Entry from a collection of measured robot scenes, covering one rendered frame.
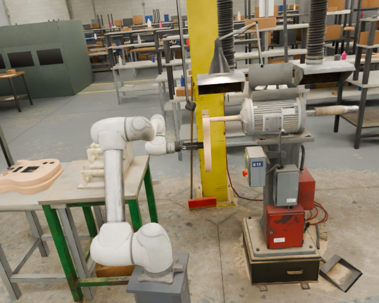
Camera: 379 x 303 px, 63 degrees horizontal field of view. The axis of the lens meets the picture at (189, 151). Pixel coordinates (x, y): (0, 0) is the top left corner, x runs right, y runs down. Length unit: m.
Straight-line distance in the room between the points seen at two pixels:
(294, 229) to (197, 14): 1.87
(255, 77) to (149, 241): 1.23
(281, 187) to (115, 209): 1.09
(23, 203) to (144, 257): 0.99
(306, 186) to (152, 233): 1.19
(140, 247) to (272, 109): 1.13
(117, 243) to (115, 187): 0.28
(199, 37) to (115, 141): 1.50
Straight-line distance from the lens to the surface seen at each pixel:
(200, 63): 2.87
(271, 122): 1.98
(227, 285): 2.57
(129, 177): 2.15
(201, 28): 2.84
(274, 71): 2.12
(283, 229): 2.30
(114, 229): 1.59
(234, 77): 1.98
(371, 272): 2.87
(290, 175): 2.10
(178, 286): 1.64
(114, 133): 1.63
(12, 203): 2.30
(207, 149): 2.03
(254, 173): 1.86
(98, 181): 2.15
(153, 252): 1.55
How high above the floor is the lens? 1.91
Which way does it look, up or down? 24 degrees down
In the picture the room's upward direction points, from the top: 6 degrees counter-clockwise
